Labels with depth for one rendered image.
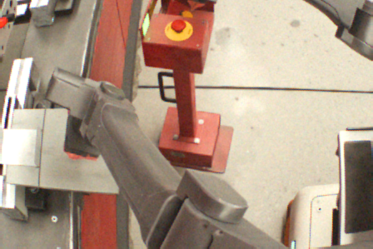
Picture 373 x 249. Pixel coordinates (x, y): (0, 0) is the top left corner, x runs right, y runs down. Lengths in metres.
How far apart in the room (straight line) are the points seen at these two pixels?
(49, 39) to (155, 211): 0.96
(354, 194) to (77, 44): 0.79
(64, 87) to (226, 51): 1.59
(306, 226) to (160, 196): 1.29
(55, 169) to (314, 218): 0.99
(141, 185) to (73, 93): 0.32
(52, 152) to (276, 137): 1.27
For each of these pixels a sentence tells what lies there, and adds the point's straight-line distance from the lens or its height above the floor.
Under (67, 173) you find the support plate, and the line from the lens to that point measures 1.00.
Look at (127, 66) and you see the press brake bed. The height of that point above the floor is 0.05.
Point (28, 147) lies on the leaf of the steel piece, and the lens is 1.05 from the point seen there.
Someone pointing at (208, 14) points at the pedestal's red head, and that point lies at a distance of 1.54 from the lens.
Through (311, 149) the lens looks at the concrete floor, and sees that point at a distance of 2.12.
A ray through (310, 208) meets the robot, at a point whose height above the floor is 0.28.
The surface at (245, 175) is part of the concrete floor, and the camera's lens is 2.05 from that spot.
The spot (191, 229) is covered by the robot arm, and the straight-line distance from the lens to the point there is 0.39.
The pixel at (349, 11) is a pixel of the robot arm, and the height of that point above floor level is 1.28.
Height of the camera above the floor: 1.89
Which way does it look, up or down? 61 degrees down
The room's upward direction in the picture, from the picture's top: 5 degrees counter-clockwise
